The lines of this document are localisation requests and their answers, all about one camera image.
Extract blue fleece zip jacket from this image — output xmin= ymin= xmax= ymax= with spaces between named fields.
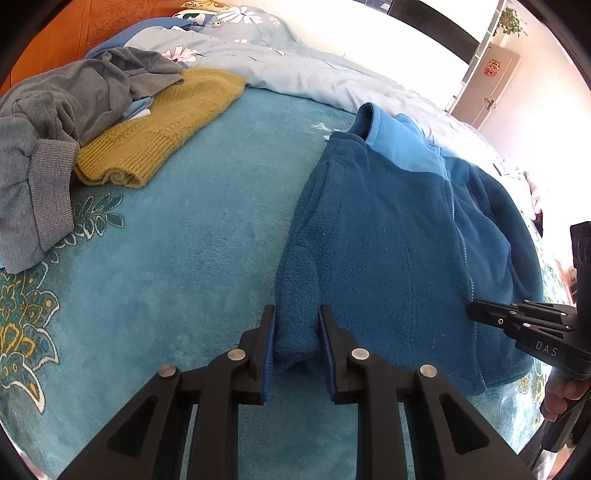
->
xmin=274 ymin=103 xmax=543 ymax=395

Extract person's right hand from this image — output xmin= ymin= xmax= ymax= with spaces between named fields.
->
xmin=541 ymin=368 xmax=590 ymax=422

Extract pink blanket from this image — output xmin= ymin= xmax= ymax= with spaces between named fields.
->
xmin=523 ymin=171 xmax=544 ymax=237

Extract teal floral bed blanket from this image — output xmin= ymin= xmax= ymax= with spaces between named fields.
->
xmin=1 ymin=89 xmax=353 ymax=478

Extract room door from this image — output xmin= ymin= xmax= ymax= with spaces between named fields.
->
xmin=451 ymin=44 xmax=521 ymax=129

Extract mustard knit sweater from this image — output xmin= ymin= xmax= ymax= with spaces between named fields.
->
xmin=74 ymin=68 xmax=246 ymax=189

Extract light blue pants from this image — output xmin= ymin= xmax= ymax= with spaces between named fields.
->
xmin=121 ymin=97 xmax=153 ymax=121

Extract grey sweatshirt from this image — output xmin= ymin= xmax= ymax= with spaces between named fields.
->
xmin=1 ymin=47 xmax=181 ymax=274

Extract light blue floral duvet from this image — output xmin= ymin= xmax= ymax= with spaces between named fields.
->
xmin=86 ymin=5 xmax=504 ymax=167

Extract orange wooden headboard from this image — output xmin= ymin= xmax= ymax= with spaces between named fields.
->
xmin=1 ymin=0 xmax=181 ymax=93

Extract yellow floral pillow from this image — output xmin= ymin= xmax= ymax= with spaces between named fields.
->
xmin=181 ymin=0 xmax=230 ymax=13

